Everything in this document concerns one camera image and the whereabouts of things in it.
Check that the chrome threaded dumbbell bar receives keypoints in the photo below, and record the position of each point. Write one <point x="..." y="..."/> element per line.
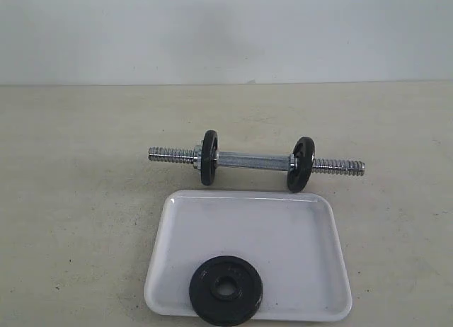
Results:
<point x="259" y="161"/>

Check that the chrome spin-lock collar nut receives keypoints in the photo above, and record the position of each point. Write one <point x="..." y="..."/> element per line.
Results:
<point x="197" y="157"/>

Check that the white rectangular plastic tray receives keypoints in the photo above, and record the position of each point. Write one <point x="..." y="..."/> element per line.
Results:
<point x="290" y="239"/>

